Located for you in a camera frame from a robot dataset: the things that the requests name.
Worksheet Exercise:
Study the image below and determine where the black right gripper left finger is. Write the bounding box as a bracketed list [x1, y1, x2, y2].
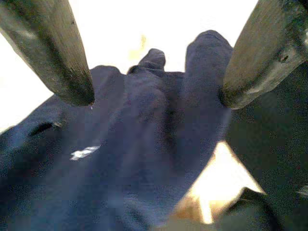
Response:
[0, 0, 95, 107]

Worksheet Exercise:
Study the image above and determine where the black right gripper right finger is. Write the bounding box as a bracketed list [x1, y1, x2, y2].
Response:
[218, 0, 308, 110]

